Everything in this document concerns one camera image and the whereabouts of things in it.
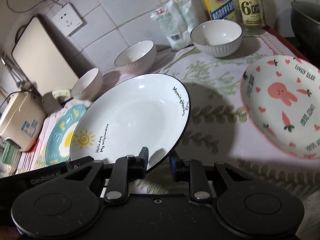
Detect beige cutting board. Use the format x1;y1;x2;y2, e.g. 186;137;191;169
11;16;79;95

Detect white wall socket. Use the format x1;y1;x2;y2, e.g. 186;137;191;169
52;3;84;36

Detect hanging metal utensils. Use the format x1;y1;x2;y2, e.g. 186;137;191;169
1;53;33;91

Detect small white ribbed bowl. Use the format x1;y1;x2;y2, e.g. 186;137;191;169
71;67;103;101

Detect pink rabbit print plate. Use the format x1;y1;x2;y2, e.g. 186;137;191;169
240;55;320;159

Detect cleaver with cream handle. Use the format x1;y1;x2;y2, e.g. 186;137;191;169
41;89;71;115

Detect large white ribbed bowl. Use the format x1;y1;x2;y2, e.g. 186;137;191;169
190;20;243;58

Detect white sun print plate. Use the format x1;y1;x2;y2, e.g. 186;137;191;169
69;74;190;172

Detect floral pink table cloth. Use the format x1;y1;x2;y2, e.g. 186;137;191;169
31;37;319;197

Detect black wok with lid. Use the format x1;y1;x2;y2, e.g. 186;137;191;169
291;2;319;47

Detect clear white vinegar bottle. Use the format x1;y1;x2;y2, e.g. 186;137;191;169
236;0;263;36

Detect white salt bag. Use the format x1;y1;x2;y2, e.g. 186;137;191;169
150;0;190;50

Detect blue fried egg plate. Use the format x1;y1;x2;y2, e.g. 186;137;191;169
45;105;87;166

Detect white rice cooker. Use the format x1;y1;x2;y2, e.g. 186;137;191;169
1;91;47;152

